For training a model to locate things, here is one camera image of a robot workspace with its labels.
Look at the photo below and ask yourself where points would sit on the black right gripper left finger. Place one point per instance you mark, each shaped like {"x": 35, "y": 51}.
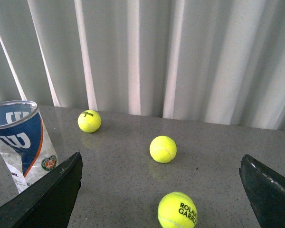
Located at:
{"x": 49, "y": 202}

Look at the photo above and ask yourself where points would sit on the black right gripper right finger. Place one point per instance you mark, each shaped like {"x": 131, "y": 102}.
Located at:
{"x": 265, "y": 189}

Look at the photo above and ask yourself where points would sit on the clear Wilson tennis ball can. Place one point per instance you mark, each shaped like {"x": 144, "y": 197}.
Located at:
{"x": 25, "y": 145}

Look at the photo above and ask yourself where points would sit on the Wilson 3 tennis ball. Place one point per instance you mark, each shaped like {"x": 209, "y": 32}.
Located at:
{"x": 89, "y": 121}

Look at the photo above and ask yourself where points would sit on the Roland Garros tennis ball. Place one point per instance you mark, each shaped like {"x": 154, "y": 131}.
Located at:
{"x": 177, "y": 210}

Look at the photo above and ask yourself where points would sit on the plain yellow tennis ball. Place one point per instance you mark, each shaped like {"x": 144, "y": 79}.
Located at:
{"x": 163, "y": 149}

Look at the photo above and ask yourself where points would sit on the white pleated curtain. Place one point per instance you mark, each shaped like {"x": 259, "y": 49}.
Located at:
{"x": 215, "y": 61}

